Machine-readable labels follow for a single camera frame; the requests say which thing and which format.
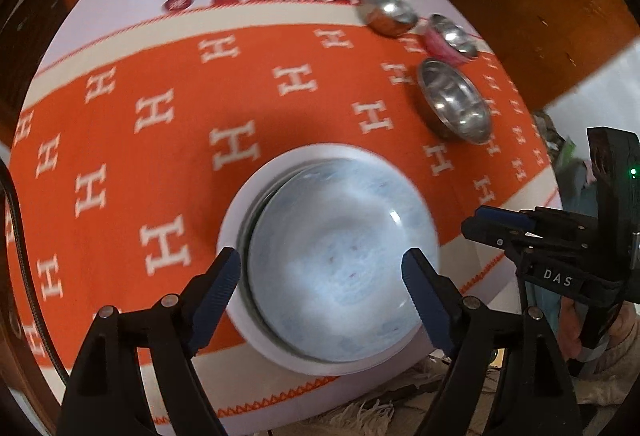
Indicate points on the blue speckled plate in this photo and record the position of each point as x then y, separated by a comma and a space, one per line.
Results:
340, 241

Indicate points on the orange patterned tablecloth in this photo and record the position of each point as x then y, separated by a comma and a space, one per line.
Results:
150, 140

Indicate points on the large white-rimmed steel bowl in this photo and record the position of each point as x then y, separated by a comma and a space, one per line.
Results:
325, 151

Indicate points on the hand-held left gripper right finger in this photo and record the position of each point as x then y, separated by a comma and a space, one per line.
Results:
427, 301

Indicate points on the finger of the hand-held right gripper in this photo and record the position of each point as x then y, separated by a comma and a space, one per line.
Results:
487, 232
500, 217

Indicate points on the pink bowl with steel lining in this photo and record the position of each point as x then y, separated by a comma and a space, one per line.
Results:
440, 48

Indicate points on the beige fringed cloth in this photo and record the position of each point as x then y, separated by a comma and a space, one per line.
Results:
365, 416

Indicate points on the person's right hand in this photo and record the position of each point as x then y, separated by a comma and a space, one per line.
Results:
567, 321

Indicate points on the small steel bowl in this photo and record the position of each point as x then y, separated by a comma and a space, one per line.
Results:
390, 13

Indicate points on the wooden cabinet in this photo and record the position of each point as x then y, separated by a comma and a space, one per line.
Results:
525, 40

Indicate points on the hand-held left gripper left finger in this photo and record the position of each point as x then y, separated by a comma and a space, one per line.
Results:
215, 298

